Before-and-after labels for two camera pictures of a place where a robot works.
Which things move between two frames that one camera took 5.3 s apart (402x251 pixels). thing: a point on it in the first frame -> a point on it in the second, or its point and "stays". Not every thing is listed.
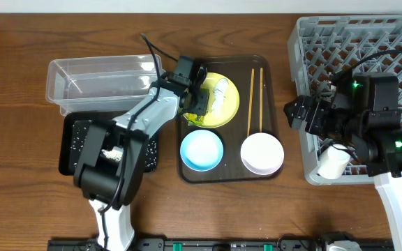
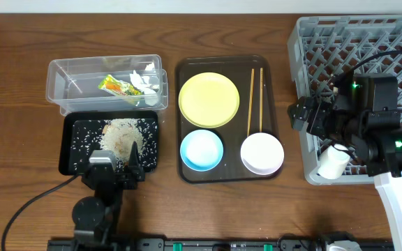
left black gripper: x=199 y=101 -> x=118 y=174
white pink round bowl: x=262 y=154 stays
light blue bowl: x=202 y=150 stays
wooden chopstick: x=252 y=78 stays
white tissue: x=219 y=91 -> x=144 y=85
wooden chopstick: x=261 y=97 stays
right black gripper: x=308 y=116 stays
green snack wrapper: x=194 y=119 -> x=118 y=87
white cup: x=333 y=161 stays
